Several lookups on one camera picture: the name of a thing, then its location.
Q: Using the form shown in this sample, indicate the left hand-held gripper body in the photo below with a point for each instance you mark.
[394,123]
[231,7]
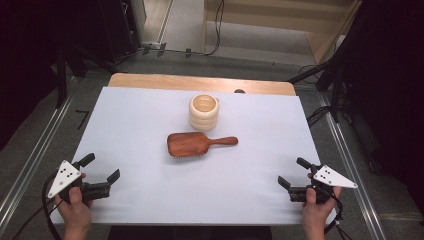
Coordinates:
[63,178]

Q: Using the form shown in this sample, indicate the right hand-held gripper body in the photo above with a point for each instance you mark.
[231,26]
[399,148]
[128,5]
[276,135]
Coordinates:
[333,178]

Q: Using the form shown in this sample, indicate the brown wooden hairbrush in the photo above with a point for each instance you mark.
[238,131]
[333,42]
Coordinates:
[186,144]

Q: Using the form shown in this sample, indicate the cream ribbed cup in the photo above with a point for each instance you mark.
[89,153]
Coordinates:
[203,121]

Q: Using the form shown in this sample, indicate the person's left hand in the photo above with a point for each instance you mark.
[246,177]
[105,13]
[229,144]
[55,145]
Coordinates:
[76,213]

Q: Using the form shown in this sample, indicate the person's right hand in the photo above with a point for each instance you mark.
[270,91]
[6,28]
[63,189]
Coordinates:
[315,215]

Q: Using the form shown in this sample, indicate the white board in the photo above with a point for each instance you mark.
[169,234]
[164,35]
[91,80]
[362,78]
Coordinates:
[233,180]

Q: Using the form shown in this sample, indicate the yellow floor tape strip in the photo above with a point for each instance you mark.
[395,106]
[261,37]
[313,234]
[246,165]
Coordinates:
[400,216]

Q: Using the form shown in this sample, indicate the black metal stand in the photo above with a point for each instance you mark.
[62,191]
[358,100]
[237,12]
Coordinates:
[61,76]

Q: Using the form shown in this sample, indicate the light wooden table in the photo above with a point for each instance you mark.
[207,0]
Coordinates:
[140,80]

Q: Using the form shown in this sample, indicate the dark round table grommet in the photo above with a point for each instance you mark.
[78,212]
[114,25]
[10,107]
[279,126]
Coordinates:
[239,91]

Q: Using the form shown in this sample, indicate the black stand with dark curtain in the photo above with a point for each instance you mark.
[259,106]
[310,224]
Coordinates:
[383,83]

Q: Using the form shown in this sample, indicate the black cabinet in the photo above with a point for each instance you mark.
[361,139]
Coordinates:
[116,30]

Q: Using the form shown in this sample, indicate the light wooden cabinet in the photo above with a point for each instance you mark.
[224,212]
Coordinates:
[266,20]

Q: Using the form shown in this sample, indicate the metal floor rail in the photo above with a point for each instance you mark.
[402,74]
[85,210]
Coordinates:
[36,146]
[350,166]

